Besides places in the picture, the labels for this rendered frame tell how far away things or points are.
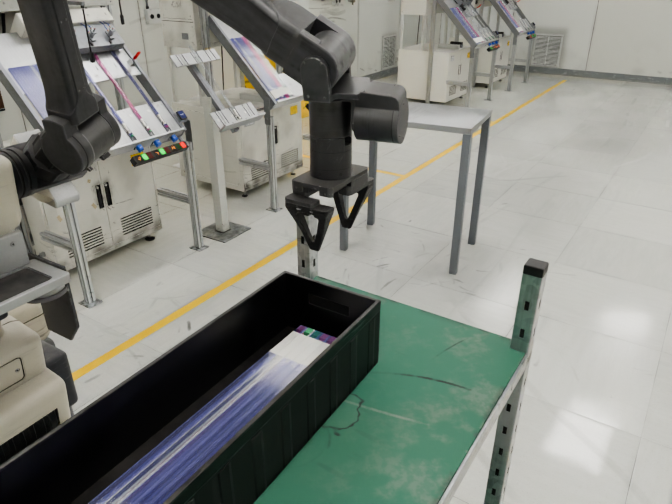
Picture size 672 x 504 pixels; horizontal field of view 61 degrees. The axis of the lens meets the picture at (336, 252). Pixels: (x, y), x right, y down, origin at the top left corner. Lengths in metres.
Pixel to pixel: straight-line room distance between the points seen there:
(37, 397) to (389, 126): 0.81
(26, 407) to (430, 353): 0.72
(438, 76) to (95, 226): 4.74
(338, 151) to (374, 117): 0.07
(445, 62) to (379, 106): 6.26
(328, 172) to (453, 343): 0.36
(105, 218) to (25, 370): 2.21
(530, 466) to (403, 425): 1.36
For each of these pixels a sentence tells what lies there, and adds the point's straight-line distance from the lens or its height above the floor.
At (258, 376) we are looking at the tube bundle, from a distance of 0.79.
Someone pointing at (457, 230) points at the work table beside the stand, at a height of 0.26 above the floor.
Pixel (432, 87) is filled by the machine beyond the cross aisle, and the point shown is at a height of 0.22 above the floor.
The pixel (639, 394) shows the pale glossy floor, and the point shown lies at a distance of 2.57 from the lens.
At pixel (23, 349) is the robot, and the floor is 0.88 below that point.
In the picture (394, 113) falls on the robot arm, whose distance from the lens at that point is 0.71.
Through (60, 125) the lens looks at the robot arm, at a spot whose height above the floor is 1.28.
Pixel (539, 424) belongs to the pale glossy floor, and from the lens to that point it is 2.28.
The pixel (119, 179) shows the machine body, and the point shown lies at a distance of 3.36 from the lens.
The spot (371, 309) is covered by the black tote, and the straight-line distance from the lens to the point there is 0.80.
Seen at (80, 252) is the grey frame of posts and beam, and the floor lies 0.29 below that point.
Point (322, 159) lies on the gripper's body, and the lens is 0.75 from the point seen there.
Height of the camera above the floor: 1.49
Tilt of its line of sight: 27 degrees down
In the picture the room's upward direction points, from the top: straight up
